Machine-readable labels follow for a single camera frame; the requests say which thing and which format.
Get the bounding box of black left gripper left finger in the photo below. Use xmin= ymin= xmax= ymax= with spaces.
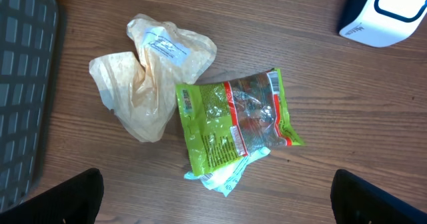
xmin=1 ymin=168 xmax=104 ymax=224

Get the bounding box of white barcode scanner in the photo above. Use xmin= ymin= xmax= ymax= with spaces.
xmin=337 ymin=0 xmax=426 ymax=47

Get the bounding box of grey plastic shopping basket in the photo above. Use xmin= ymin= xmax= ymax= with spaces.
xmin=1 ymin=0 xmax=67 ymax=212

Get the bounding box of green candy bag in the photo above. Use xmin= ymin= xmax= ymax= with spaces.
xmin=175 ymin=68 xmax=304 ymax=176

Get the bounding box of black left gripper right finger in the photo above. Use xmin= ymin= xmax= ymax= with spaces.
xmin=330 ymin=169 xmax=426 ymax=224

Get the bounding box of beige snack bag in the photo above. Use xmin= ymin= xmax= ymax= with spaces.
xmin=89 ymin=14 xmax=217 ymax=143

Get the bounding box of teal snack packet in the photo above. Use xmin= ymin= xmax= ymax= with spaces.
xmin=183 ymin=147 xmax=271 ymax=197

